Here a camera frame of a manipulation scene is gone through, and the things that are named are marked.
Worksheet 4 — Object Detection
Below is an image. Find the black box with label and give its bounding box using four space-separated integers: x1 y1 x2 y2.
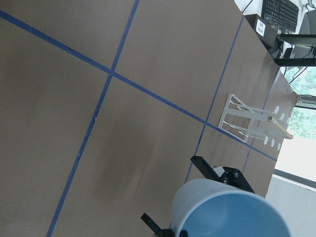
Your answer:
245 14 280 58

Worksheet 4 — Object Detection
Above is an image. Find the white wire cup rack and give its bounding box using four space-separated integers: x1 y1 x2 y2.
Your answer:
218 94 293 151

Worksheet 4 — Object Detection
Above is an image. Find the black computer keyboard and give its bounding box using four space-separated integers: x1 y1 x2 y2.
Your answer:
261 0 299 32

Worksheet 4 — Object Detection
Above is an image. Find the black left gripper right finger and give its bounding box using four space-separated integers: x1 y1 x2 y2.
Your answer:
190 156 255 193

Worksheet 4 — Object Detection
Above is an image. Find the black monitor stand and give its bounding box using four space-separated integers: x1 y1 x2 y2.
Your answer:
274 34 316 67

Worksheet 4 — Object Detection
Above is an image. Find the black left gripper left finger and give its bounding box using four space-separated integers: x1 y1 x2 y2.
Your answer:
141 213 174 237

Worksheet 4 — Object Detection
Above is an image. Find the light blue plastic cup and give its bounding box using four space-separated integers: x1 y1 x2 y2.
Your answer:
170 179 291 237

